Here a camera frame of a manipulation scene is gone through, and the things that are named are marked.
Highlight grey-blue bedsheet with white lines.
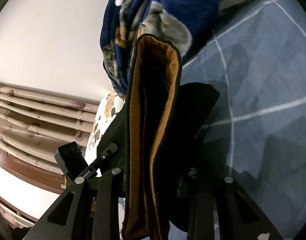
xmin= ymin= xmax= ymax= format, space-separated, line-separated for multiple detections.
xmin=180 ymin=0 xmax=306 ymax=239

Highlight black pants with orange lining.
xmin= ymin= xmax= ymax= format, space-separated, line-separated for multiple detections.
xmin=97 ymin=34 xmax=220 ymax=239

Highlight blue fleece blanket with dogs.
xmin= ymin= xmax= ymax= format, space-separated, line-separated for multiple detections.
xmin=99 ymin=0 xmax=248 ymax=98

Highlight white pillow with leaf print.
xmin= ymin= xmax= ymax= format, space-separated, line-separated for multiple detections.
xmin=85 ymin=91 xmax=124 ymax=164

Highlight beige patterned curtain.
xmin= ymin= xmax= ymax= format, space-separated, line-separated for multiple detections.
xmin=0 ymin=85 xmax=98 ymax=174

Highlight dark brown wooden cabinet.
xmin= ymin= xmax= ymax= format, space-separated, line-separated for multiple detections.
xmin=0 ymin=148 xmax=66 ymax=194

